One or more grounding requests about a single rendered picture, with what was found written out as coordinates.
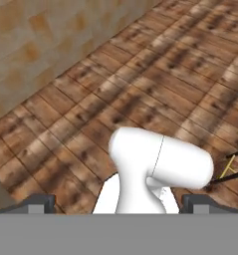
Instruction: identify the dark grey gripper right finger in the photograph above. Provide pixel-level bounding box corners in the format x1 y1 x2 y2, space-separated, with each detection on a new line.
180 193 238 215

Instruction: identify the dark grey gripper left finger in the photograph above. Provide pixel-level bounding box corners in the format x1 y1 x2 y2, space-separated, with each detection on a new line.
0 193 57 215

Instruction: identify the white rounded object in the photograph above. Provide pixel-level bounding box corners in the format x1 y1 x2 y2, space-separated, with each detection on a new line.
92 127 215 215

